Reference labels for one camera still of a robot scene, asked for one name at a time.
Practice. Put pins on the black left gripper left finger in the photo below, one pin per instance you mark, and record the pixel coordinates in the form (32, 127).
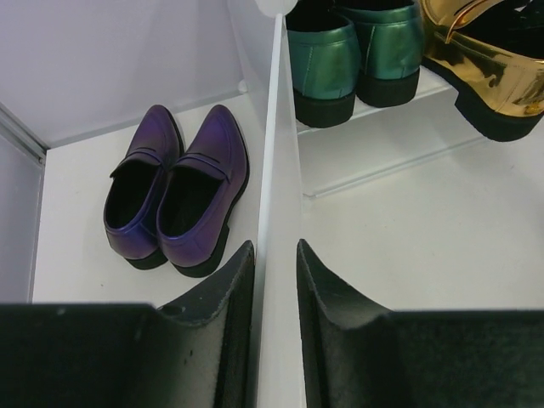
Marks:
(191, 352)

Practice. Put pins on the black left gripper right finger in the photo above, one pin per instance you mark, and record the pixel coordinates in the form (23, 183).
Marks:
(358, 353)

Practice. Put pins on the white cabinet door panel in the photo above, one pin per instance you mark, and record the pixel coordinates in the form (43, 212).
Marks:
(279, 376)

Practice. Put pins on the green loafer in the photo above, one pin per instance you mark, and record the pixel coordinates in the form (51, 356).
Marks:
(391, 41)
(325, 60)

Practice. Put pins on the gold pointed shoe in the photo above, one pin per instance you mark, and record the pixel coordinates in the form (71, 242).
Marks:
(491, 53)

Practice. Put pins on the white plastic shoe cabinet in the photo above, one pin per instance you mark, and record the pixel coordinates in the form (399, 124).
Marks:
(426, 135)

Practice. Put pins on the purple loafer right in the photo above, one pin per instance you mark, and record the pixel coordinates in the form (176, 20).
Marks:
(203, 187)

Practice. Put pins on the purple loafer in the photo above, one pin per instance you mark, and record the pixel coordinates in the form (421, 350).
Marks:
(138, 184)
(203, 187)

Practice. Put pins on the purple loafer left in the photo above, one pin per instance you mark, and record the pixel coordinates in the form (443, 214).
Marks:
(138, 184)

